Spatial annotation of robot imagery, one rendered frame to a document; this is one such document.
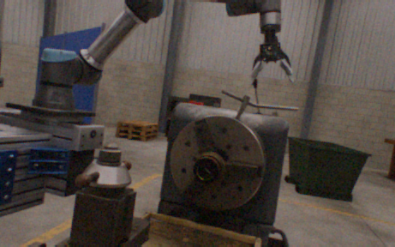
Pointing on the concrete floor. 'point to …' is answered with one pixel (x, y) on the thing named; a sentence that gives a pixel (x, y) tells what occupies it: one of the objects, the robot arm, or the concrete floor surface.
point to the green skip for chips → (324, 168)
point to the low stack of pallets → (134, 129)
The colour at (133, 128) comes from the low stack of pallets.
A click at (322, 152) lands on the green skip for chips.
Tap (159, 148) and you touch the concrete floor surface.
